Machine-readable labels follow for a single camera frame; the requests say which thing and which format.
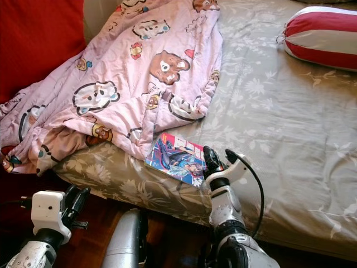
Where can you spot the pink cartoon bear blanket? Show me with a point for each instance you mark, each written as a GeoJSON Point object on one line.
{"type": "Point", "coordinates": [128, 84]}

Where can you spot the silver left robot leg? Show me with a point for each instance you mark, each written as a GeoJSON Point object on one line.
{"type": "Point", "coordinates": [124, 240]}

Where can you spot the colourful comic book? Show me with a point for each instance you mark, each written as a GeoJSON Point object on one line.
{"type": "Point", "coordinates": [175, 161]}

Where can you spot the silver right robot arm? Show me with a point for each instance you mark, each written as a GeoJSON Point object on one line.
{"type": "Point", "coordinates": [234, 229]}

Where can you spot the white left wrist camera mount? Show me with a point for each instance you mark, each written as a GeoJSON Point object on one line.
{"type": "Point", "coordinates": [49, 215]}

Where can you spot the large red cushion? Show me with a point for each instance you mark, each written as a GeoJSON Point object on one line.
{"type": "Point", "coordinates": [33, 44]}

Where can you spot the red white striped pillow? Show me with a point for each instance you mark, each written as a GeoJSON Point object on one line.
{"type": "Point", "coordinates": [323, 39]}

